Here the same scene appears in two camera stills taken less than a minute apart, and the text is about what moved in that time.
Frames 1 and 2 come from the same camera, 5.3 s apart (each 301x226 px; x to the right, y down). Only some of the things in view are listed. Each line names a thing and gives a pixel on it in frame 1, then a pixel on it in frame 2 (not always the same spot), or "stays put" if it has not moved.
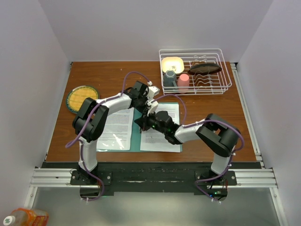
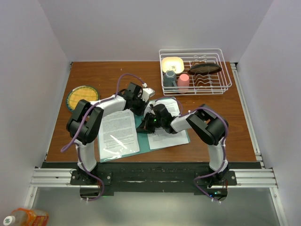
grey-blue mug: (170, 78) stays put
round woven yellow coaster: (76, 97) stays put
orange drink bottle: (25, 217) stays put
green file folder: (136, 136) → (143, 142)
